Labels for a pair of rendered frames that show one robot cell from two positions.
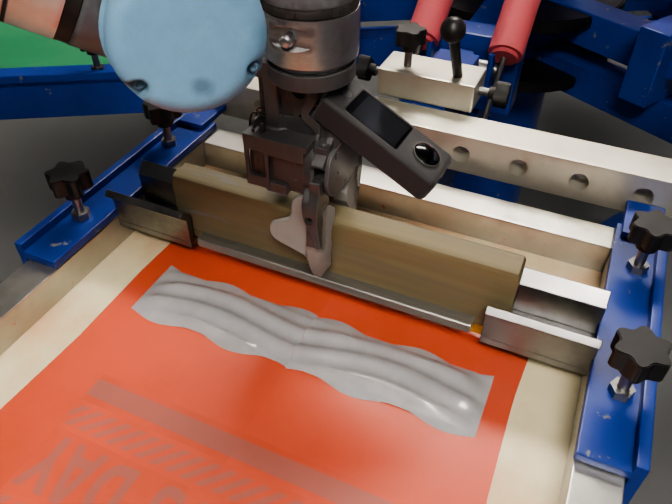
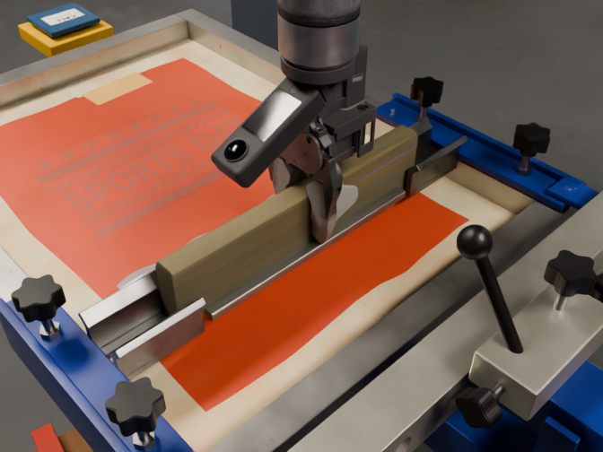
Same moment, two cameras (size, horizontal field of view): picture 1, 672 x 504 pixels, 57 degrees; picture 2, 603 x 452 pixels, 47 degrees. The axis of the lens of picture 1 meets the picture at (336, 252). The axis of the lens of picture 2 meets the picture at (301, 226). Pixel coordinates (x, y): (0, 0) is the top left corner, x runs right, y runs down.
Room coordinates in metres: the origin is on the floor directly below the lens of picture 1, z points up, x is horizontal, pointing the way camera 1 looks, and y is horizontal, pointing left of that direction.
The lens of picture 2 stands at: (0.69, -0.55, 1.51)
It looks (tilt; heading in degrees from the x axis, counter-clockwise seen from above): 40 degrees down; 113
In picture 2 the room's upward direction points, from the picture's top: straight up
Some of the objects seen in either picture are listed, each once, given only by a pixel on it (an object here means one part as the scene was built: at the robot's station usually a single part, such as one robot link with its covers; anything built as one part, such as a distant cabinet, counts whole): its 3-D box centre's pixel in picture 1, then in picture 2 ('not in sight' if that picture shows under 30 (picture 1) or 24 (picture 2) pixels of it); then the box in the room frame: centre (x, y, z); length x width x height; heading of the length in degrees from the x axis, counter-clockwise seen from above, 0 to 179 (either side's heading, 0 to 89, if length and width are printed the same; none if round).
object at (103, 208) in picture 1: (133, 195); (467, 161); (0.60, 0.24, 0.98); 0.30 x 0.05 x 0.07; 156
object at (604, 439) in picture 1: (620, 343); (100, 401); (0.37, -0.26, 0.98); 0.30 x 0.05 x 0.07; 156
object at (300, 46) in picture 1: (309, 33); (316, 33); (0.47, 0.02, 1.23); 0.08 x 0.08 x 0.05
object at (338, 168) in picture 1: (305, 122); (322, 107); (0.47, 0.03, 1.15); 0.09 x 0.08 x 0.12; 66
